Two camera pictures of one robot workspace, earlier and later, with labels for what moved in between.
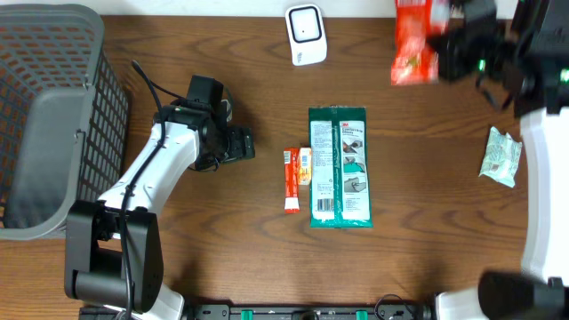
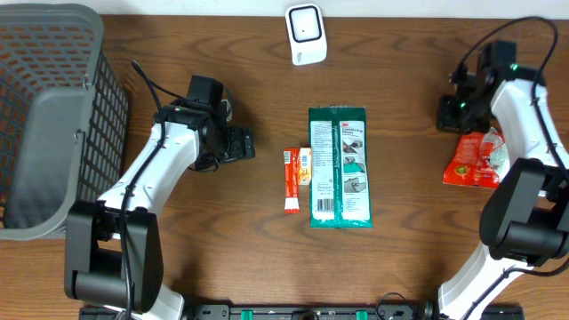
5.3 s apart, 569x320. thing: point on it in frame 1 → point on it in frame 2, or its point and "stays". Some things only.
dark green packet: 341,195 stays
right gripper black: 451,36 → 448,119
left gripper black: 240,148 stays
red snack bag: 416,44 → 469,164
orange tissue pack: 305,166 stays
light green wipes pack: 500,157 stays
